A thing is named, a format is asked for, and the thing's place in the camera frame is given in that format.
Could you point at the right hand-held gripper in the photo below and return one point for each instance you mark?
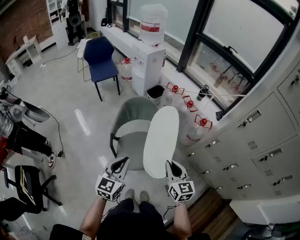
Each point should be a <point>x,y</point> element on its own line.
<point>181,189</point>

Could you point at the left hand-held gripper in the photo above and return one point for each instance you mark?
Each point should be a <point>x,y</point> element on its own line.
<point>109,187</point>

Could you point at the white round cushion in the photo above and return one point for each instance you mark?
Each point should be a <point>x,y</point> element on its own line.
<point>161,140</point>

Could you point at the grey armchair with black frame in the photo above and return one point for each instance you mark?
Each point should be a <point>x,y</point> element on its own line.
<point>133,112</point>

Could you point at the person's right forearm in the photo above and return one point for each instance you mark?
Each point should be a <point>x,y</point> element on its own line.
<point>182,220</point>

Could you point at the person's left forearm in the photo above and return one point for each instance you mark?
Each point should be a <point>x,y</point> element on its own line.
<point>92,218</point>

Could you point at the black office chair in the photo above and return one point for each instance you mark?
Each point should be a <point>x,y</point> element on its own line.
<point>30,182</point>

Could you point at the blue padded chair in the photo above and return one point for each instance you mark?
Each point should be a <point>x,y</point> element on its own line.
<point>99,58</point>

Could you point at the person's left chequered shoe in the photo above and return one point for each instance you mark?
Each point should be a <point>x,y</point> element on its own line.
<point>129,194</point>

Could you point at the person's chequered shoe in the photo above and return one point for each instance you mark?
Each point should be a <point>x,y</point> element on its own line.
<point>144,196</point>
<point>129,194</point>

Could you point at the person's right chequered shoe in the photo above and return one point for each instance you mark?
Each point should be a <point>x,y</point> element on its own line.
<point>144,196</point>

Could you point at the clear bottle with red cap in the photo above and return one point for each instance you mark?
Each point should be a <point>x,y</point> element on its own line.
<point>195,131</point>
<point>126,71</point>
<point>171,96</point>
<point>186,107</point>

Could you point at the wooden slatted platform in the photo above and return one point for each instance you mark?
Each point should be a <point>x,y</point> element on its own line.
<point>211,211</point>

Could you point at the person's black shirt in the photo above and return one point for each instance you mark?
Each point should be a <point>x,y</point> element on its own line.
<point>131,222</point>

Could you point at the small black bag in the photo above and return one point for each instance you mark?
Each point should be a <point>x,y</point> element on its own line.
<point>219,116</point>

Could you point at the black waste bin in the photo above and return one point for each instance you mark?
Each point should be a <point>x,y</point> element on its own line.
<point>155,92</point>

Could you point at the black drinking flask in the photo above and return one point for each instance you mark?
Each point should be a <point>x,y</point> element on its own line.
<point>202,92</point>

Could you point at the grey metal locker cabinet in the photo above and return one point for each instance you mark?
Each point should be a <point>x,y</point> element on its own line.
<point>257,145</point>

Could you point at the wooden clothes hangers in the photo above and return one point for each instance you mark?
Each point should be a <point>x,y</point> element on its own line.
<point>24,182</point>

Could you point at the black and grey dish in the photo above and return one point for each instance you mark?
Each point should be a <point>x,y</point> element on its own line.
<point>37,113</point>

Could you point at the white foam boxes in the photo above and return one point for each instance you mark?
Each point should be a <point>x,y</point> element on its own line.
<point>269,211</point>

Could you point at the white water dispenser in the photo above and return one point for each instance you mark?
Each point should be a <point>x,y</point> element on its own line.
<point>150,70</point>

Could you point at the brown glass bottle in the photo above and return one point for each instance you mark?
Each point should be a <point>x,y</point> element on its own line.
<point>164,60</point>

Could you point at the black item on sill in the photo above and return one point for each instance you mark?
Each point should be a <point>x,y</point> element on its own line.
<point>104,22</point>

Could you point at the white desk unit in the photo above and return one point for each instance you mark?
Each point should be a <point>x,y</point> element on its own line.
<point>23,54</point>

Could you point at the large clear water jug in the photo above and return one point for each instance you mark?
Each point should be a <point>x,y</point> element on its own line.
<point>152,23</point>

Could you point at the black framed window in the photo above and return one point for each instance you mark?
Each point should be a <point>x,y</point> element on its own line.
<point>234,30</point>

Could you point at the white shelf unit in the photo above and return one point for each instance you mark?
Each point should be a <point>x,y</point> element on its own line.
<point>57,23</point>

